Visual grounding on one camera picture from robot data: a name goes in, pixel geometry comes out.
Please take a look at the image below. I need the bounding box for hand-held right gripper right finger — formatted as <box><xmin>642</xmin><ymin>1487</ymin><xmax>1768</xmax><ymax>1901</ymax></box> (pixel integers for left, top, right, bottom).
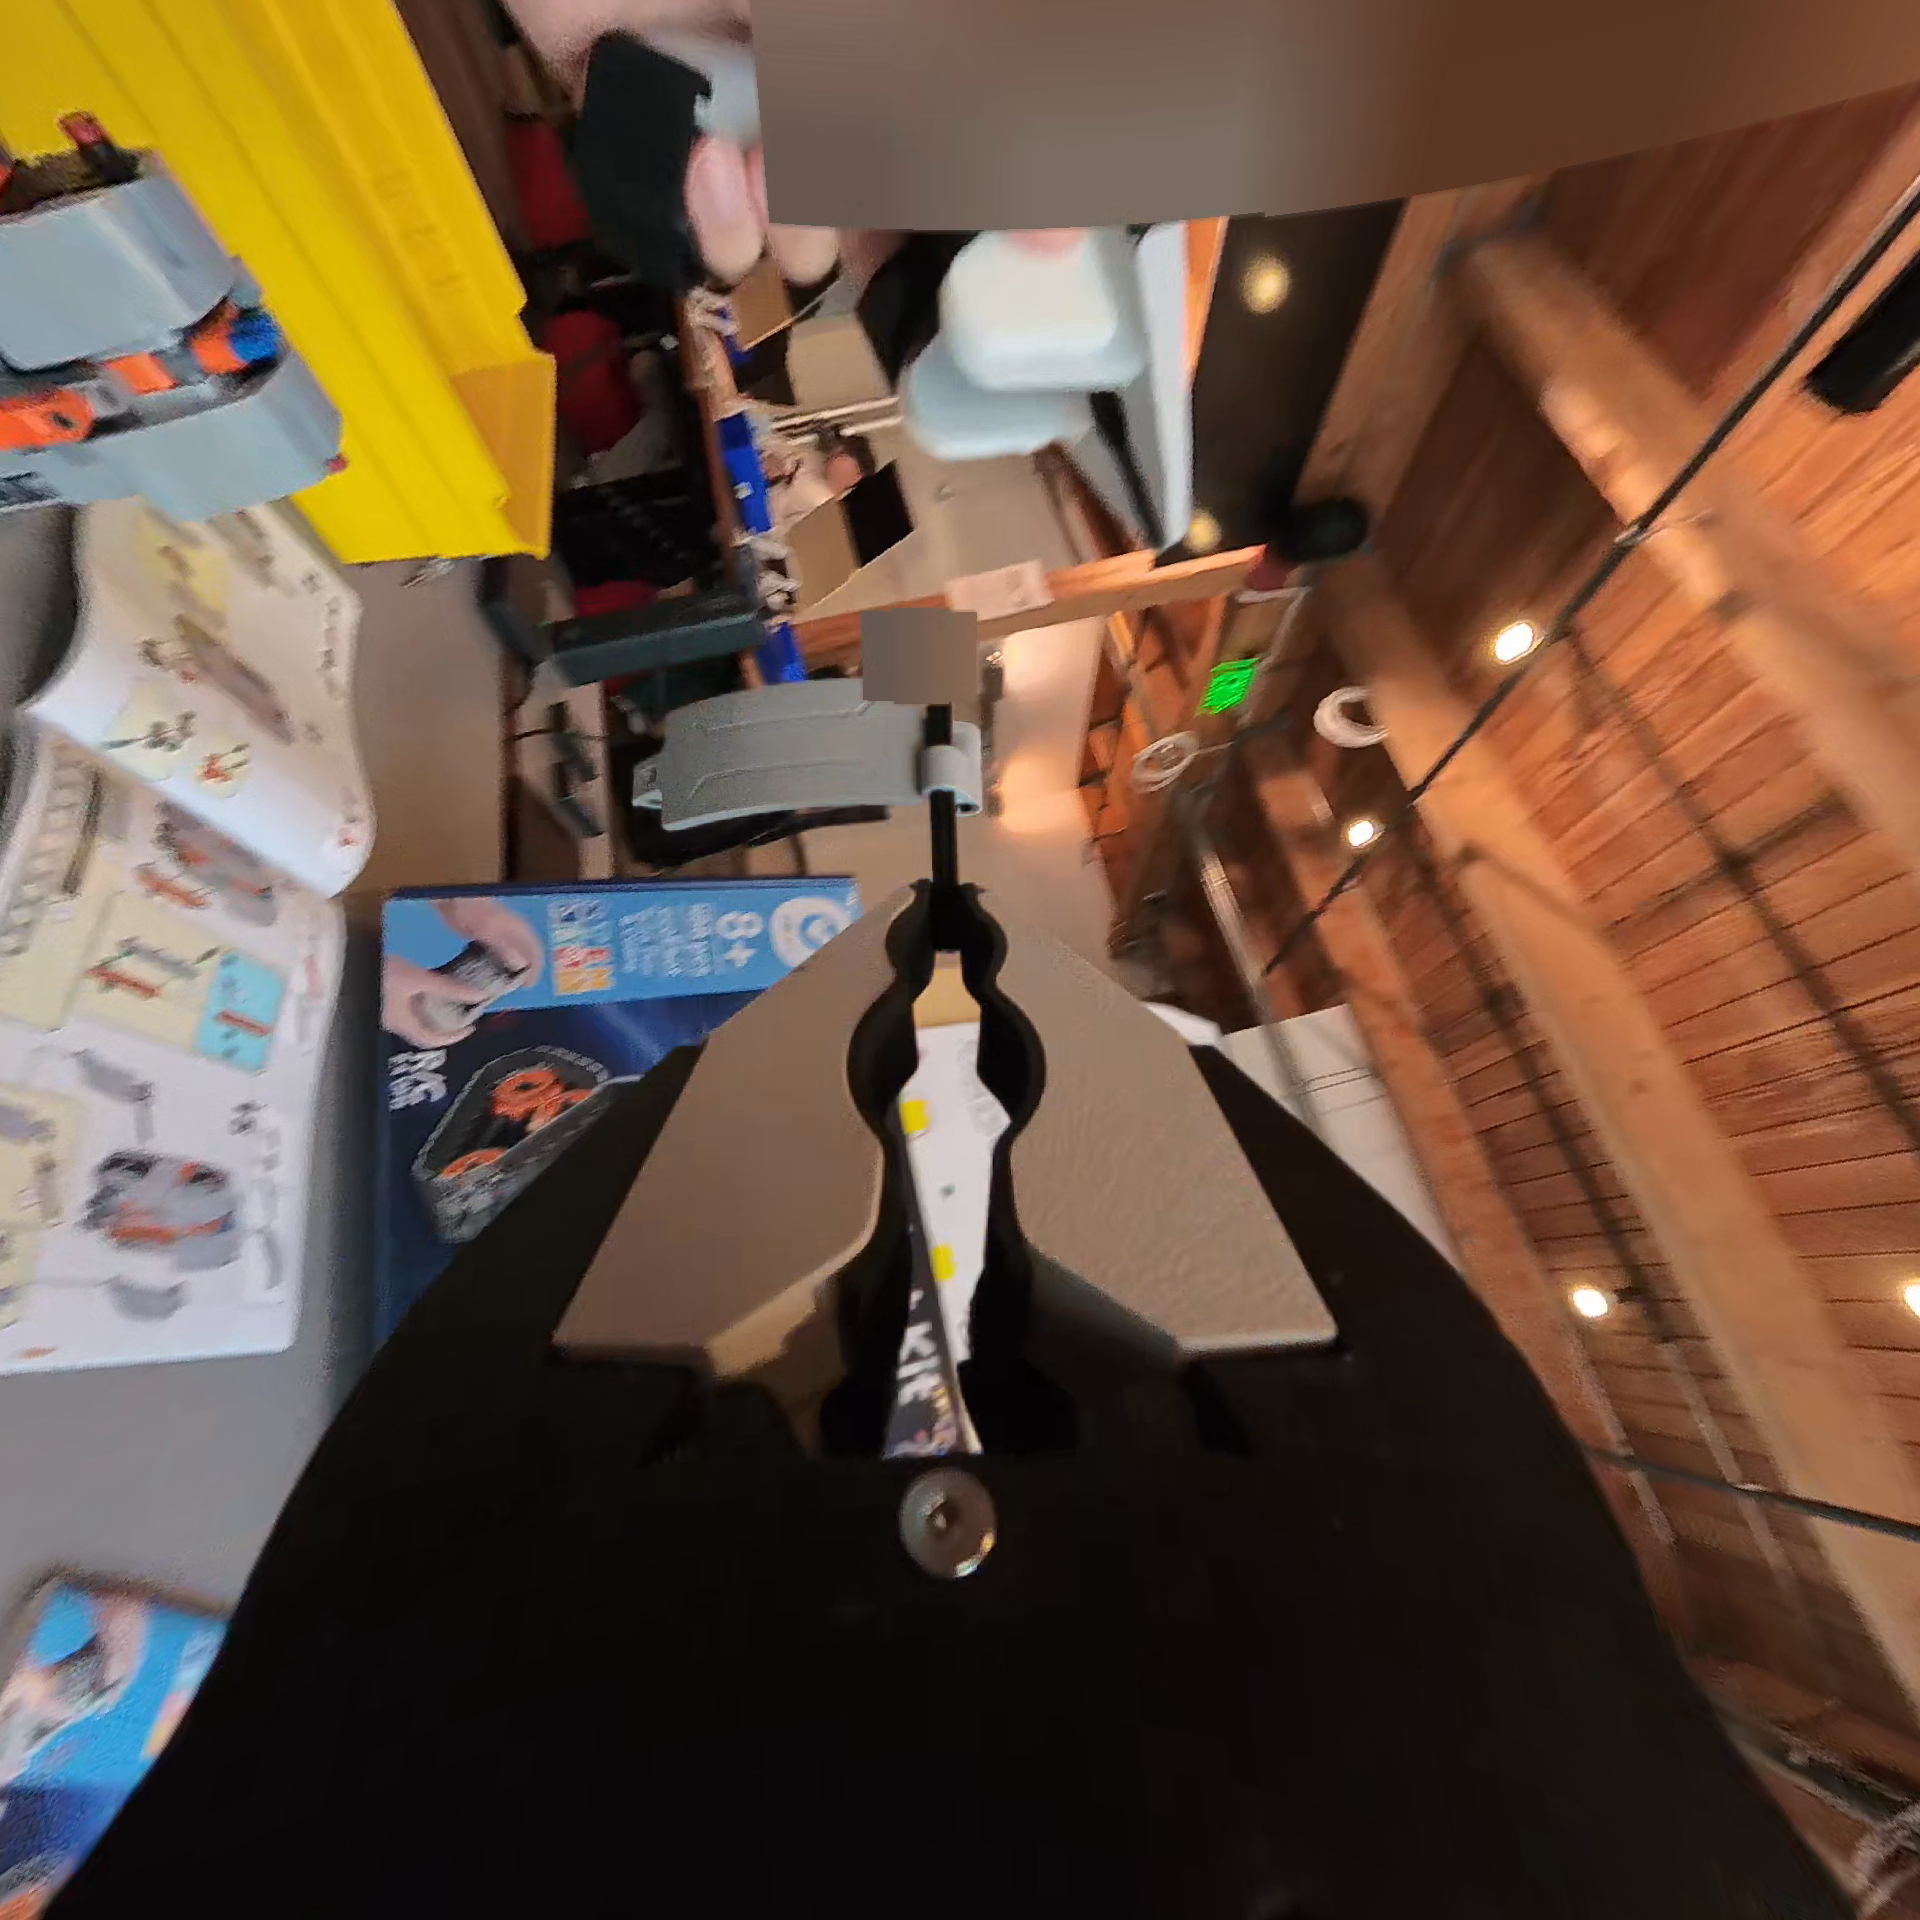
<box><xmin>956</xmin><ymin>882</ymin><xmax>1341</xmax><ymax>1450</ymax></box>

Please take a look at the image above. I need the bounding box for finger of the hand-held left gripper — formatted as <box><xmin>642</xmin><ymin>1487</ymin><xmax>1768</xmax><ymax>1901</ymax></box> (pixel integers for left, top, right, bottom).
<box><xmin>902</xmin><ymin>337</ymin><xmax>1108</xmax><ymax>463</ymax></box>
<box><xmin>936</xmin><ymin>224</ymin><xmax>1199</xmax><ymax>554</ymax></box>

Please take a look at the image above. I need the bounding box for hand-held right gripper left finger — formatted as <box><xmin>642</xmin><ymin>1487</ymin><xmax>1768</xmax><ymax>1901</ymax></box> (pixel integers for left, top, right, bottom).
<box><xmin>553</xmin><ymin>882</ymin><xmax>944</xmax><ymax>1450</ymax></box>

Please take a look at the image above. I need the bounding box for curved grey panel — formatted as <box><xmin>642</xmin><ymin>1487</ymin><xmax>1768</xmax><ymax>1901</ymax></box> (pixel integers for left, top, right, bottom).
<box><xmin>631</xmin><ymin>679</ymin><xmax>936</xmax><ymax>838</ymax></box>

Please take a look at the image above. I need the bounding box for grey desk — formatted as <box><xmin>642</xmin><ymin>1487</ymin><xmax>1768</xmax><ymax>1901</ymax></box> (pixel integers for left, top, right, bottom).
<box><xmin>0</xmin><ymin>502</ymin><xmax>618</xmax><ymax>1920</ymax></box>

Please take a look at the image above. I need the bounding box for person's left hand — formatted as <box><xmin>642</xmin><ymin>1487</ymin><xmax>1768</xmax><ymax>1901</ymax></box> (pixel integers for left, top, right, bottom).
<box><xmin>503</xmin><ymin>0</ymin><xmax>846</xmax><ymax>291</ymax></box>

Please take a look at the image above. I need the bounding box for red bag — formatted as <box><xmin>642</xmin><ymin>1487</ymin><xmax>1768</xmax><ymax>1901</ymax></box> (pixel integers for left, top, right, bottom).
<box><xmin>506</xmin><ymin>120</ymin><xmax>595</xmax><ymax>250</ymax></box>
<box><xmin>547</xmin><ymin>313</ymin><xmax>645</xmax><ymax>457</ymax></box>

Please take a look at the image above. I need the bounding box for blue robot kit box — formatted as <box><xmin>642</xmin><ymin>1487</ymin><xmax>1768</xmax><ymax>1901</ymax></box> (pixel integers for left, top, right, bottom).
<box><xmin>373</xmin><ymin>875</ymin><xmax>993</xmax><ymax>1461</ymax></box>

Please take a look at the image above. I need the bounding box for open cardboard box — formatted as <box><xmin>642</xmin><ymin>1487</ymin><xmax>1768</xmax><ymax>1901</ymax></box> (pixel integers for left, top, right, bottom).
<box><xmin>780</xmin><ymin>464</ymin><xmax>1053</xmax><ymax>624</ymax></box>

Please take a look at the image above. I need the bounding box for wooden beam with label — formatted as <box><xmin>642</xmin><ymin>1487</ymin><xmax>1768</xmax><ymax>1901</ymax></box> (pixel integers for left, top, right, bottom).
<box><xmin>975</xmin><ymin>546</ymin><xmax>1262</xmax><ymax>641</ymax></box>

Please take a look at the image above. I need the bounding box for yellow storage bin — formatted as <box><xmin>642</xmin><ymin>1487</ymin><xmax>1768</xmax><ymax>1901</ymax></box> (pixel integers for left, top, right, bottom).
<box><xmin>0</xmin><ymin>0</ymin><xmax>560</xmax><ymax>569</ymax></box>

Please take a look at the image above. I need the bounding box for dark green case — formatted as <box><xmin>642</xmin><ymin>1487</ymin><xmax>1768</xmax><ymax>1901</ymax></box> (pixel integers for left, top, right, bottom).
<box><xmin>547</xmin><ymin>593</ymin><xmax>771</xmax><ymax>691</ymax></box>

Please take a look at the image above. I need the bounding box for grey orange robot model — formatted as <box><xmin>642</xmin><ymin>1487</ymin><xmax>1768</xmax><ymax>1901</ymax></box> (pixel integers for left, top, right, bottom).
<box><xmin>0</xmin><ymin>116</ymin><xmax>351</xmax><ymax>523</ymax></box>

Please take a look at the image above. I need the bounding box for building instruction booklet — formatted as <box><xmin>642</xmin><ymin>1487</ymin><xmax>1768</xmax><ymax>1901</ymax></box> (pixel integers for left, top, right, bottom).
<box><xmin>0</xmin><ymin>499</ymin><xmax>379</xmax><ymax>1379</ymax></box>

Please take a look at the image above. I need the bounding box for blue printed leaflet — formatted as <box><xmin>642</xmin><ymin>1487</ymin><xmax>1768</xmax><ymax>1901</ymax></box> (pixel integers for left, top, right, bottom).
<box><xmin>0</xmin><ymin>1573</ymin><xmax>230</xmax><ymax>1920</ymax></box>

